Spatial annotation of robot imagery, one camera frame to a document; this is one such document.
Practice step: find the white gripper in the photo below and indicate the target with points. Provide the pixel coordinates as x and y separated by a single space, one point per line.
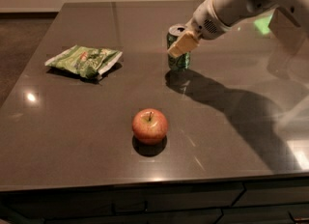
203 23

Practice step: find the green soda can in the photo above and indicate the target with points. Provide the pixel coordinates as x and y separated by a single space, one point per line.
182 62

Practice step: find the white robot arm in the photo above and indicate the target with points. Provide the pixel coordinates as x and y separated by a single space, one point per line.
232 12

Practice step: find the red apple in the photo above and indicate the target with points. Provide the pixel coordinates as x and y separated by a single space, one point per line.
149 126

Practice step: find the green chip bag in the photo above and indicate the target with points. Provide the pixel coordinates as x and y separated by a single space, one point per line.
86 62

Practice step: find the dark cabinet drawer front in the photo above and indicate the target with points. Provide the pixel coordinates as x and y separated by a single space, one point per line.
168 204

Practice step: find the dark drawer handle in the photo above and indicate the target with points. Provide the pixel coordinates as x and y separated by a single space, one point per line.
133 208

